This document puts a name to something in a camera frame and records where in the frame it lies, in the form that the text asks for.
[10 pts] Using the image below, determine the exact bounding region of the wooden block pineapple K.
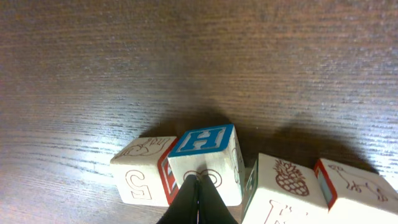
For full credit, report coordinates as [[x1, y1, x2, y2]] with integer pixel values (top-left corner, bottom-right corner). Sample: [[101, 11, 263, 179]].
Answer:
[[241, 153, 328, 224]]

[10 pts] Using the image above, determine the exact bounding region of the wooden block red trim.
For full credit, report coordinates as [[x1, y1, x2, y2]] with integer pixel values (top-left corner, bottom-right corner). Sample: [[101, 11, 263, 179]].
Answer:
[[314, 158, 397, 224]]

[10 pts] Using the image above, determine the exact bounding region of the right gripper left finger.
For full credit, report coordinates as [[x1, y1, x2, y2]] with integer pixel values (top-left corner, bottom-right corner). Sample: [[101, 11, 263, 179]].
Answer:
[[157, 175, 199, 224]]

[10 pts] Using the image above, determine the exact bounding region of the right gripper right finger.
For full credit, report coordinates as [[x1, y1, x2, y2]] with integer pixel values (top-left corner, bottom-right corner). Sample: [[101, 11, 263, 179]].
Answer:
[[198, 175, 238, 224]]

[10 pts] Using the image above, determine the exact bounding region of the wooden block blue H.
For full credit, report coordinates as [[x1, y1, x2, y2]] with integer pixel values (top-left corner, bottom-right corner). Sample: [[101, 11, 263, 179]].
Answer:
[[167, 124, 245, 206]]

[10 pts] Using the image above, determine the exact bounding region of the wooden block red letter side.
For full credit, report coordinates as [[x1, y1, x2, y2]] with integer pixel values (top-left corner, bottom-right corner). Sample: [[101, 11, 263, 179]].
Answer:
[[109, 136, 178, 207]]

